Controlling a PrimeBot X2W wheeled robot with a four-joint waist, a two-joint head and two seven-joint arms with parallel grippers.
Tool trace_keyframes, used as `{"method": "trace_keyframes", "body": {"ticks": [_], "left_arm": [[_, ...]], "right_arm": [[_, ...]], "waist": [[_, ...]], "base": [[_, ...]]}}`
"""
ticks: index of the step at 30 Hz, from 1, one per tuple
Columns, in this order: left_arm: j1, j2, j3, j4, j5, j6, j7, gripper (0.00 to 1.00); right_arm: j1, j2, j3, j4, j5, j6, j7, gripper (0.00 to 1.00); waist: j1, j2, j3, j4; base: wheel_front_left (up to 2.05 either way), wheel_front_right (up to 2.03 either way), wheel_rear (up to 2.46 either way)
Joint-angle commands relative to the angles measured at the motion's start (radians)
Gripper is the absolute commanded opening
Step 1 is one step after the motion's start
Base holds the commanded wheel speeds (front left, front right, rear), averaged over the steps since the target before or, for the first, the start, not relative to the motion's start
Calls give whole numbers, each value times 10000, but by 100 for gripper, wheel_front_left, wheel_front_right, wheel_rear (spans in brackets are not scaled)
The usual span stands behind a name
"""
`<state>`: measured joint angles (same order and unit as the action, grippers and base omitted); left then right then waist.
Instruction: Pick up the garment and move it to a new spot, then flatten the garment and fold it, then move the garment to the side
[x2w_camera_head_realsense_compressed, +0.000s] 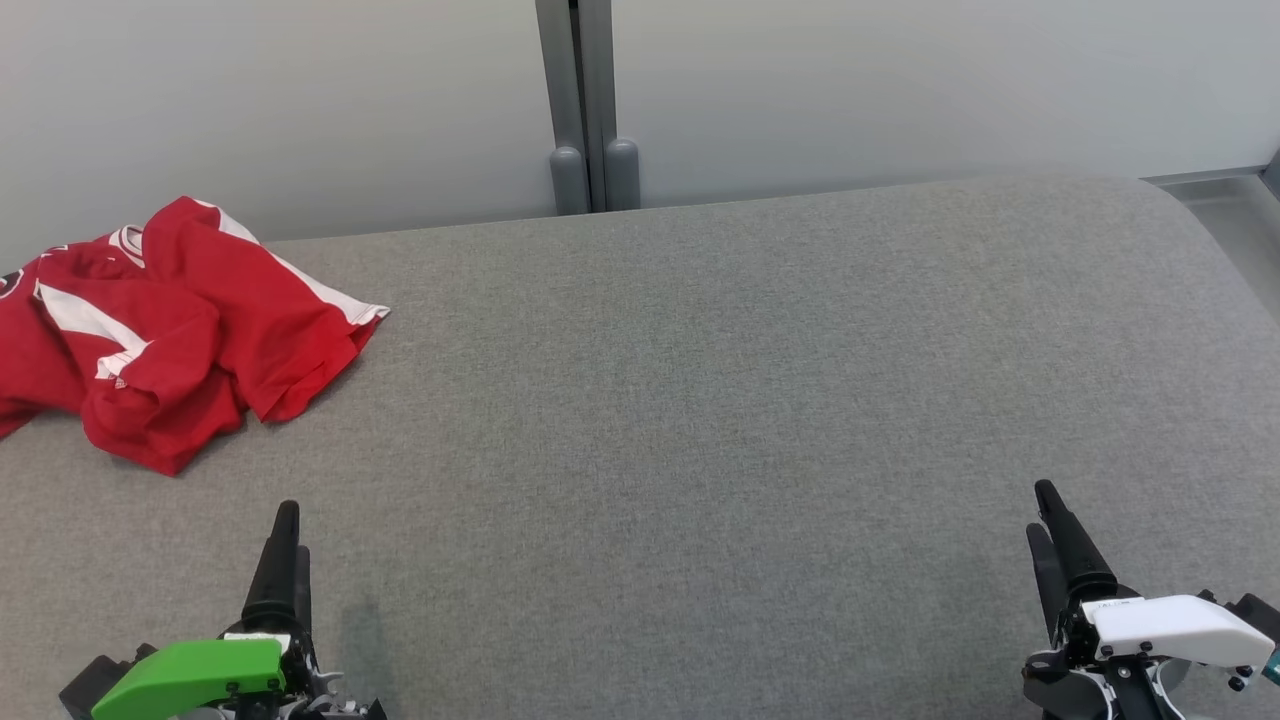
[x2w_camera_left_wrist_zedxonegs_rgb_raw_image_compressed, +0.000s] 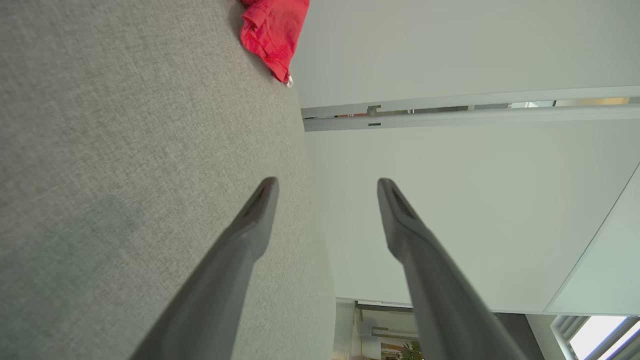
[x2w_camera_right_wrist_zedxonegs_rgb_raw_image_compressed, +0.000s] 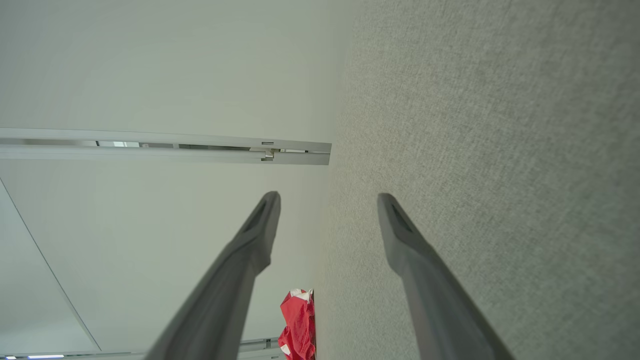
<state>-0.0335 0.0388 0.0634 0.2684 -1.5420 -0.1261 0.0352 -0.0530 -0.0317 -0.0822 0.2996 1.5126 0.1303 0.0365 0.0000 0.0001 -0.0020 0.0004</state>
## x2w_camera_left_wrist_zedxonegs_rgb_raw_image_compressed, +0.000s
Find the red shorts with white stripe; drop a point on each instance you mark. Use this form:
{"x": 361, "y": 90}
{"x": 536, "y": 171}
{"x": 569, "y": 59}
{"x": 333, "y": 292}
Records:
{"x": 275, "y": 30}

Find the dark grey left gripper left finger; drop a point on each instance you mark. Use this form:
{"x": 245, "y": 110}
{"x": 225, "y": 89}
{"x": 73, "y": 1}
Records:
{"x": 220, "y": 290}

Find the green potted plant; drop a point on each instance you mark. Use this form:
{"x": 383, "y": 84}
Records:
{"x": 412, "y": 351}

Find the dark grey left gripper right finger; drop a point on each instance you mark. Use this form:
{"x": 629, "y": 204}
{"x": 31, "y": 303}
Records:
{"x": 440, "y": 300}

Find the grey partition post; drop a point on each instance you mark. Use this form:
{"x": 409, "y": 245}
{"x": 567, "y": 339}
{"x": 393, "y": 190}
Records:
{"x": 450, "y": 101}
{"x": 450, "y": 118}

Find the bright window with grey frame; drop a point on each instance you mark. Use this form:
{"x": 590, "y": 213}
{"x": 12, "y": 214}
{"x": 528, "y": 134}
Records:
{"x": 595, "y": 340}

